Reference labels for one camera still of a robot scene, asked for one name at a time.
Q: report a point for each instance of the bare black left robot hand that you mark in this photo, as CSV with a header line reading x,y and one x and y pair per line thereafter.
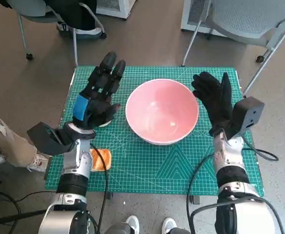
x,y
96,109

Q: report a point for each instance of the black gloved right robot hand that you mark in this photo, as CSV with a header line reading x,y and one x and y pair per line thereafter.
x,y
217,102

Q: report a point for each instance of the rectangular toy bread slice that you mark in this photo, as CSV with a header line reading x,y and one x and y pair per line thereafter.
x,y
108,158

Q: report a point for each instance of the pink bowl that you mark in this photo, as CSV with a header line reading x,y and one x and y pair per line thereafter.
x,y
161,112

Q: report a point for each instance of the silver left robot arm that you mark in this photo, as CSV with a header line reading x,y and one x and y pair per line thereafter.
x,y
76,158

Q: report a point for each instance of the grey chair with castors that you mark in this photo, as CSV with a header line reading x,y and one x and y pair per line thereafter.
x,y
75,48

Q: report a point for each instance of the green cutting mat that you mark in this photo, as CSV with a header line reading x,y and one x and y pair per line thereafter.
x,y
142,168

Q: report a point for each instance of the grey mesh chair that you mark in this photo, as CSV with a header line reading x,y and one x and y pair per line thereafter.
x,y
242,22

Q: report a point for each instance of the white cabinet with vent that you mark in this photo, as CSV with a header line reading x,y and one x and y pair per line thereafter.
x,y
191,17

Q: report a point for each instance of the seated person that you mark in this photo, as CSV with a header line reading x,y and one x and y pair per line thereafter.
x,y
76,14

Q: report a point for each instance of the small white cabinet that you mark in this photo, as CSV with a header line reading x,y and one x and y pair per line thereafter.
x,y
118,9

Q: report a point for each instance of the person in white shoes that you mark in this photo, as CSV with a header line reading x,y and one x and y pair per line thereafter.
x,y
132,223

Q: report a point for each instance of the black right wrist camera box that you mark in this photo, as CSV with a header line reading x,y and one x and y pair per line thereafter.
x,y
248,112

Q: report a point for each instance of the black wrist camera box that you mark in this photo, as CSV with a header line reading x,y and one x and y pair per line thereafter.
x,y
44,140
248,112

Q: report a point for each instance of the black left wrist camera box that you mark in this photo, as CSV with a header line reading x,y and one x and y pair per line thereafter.
x,y
44,140

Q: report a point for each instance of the black table bracket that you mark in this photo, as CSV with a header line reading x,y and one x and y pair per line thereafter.
x,y
108,195
195,200

